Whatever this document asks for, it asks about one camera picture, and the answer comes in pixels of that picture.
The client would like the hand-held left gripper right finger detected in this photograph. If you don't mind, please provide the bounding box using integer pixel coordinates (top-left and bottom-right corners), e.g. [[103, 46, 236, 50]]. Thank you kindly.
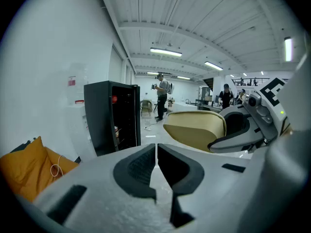
[[157, 143, 252, 233]]

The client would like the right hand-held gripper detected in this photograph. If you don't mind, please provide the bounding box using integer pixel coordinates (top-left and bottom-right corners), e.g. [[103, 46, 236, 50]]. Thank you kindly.
[[207, 77, 294, 154]]

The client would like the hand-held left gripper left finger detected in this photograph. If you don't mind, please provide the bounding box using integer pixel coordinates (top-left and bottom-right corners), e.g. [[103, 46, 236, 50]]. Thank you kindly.
[[33, 143, 174, 233]]

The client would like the beige plastic tray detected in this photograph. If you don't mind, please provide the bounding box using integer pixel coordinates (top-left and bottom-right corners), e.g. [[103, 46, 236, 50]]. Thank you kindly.
[[162, 110, 228, 153]]

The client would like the black cabinet with door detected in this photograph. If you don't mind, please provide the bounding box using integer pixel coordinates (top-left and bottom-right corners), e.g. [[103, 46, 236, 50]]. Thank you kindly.
[[84, 80, 141, 157]]

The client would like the mezzanine railing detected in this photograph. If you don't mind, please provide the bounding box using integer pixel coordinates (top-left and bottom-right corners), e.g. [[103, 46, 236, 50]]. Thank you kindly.
[[232, 77, 270, 86]]

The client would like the dark staircase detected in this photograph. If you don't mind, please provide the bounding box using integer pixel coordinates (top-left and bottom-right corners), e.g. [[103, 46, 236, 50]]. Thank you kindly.
[[203, 78, 214, 92]]

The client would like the white counter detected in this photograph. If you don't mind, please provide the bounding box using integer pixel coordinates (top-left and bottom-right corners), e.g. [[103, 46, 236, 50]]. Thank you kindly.
[[173, 101, 199, 113]]

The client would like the white water dispenser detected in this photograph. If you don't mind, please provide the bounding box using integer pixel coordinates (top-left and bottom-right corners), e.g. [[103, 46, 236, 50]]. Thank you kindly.
[[64, 100, 98, 162]]

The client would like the orange pillow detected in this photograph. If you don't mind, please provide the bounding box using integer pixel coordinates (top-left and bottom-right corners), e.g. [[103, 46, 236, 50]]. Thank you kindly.
[[0, 136, 53, 202]]

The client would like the dark armchair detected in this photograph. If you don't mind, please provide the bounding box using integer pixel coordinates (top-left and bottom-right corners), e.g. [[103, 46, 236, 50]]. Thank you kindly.
[[140, 100, 153, 117]]

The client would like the clear water bottle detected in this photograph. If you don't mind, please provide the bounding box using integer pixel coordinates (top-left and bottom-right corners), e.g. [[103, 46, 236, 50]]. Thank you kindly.
[[68, 63, 89, 105]]

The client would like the white cable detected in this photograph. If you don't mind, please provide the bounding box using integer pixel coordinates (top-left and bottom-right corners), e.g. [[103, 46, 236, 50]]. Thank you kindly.
[[50, 155, 64, 177]]

